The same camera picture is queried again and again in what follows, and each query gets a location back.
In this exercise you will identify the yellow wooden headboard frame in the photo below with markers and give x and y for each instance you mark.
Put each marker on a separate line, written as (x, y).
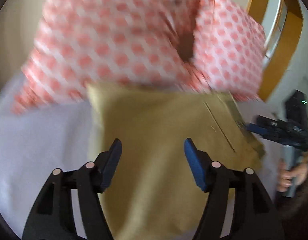
(281, 35)

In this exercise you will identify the person's right hand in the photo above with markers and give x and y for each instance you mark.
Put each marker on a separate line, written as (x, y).
(291, 177)

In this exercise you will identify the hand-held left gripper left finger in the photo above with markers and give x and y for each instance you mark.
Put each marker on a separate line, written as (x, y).
(112, 160)

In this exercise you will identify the khaki pants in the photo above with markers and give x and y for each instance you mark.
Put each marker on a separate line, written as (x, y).
(154, 140)

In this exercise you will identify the pink white patterned shirt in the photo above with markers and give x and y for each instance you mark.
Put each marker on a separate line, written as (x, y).
(134, 42)

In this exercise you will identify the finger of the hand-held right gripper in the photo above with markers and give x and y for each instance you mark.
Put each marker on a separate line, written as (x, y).
(261, 129)

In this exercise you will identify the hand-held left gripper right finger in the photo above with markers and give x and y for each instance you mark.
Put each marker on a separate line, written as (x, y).
(193, 160)

